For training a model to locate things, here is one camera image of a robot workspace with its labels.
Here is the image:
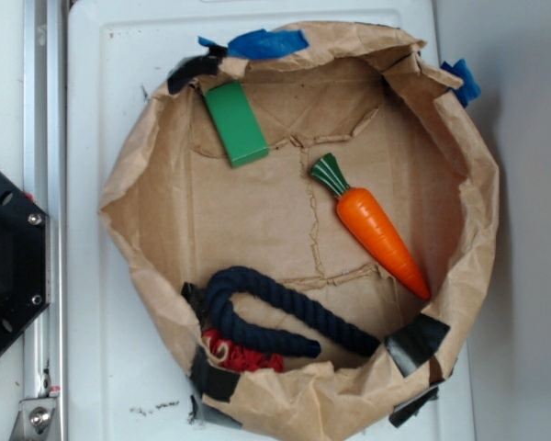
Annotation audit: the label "blue tape top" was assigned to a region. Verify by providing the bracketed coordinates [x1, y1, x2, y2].
[198, 29, 309, 61]

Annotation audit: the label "navy blue twisted rope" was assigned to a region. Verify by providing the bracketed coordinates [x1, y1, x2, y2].
[203, 266, 381, 358]

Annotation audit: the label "orange toy carrot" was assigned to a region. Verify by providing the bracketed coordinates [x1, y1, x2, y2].
[310, 153, 431, 300]

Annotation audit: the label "black tape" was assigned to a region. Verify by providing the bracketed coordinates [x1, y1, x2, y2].
[384, 313, 451, 377]
[166, 44, 228, 95]
[189, 346, 241, 402]

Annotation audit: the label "red crumpled cloth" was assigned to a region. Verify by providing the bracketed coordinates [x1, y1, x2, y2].
[202, 329, 284, 373]

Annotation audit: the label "aluminium extrusion rail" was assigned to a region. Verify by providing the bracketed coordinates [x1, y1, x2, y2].
[23, 1, 71, 440]

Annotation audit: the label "blue tape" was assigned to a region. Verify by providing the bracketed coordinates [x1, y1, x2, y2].
[198, 29, 309, 61]
[441, 59, 481, 108]

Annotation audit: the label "black tape top left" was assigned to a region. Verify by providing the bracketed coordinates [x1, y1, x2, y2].
[166, 44, 228, 95]

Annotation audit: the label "black tape lower right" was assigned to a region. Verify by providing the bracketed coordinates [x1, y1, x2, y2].
[384, 313, 451, 377]

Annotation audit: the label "metal corner bracket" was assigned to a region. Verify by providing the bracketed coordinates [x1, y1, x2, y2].
[9, 397, 57, 441]

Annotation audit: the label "black tape bottom left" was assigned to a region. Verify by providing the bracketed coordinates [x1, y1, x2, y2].
[189, 346, 241, 402]

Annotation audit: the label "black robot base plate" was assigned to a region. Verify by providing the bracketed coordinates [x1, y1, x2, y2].
[0, 172, 49, 356]

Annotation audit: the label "blue tape right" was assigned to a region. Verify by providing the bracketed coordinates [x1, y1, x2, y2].
[441, 59, 481, 108]

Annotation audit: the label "brown paper bag tray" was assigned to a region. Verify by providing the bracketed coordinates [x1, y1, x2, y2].
[99, 21, 500, 440]

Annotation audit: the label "green wooden block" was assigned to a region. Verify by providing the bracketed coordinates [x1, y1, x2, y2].
[205, 82, 269, 168]

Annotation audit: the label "black tape bottom right edge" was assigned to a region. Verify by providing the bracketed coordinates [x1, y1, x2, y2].
[388, 386, 439, 428]

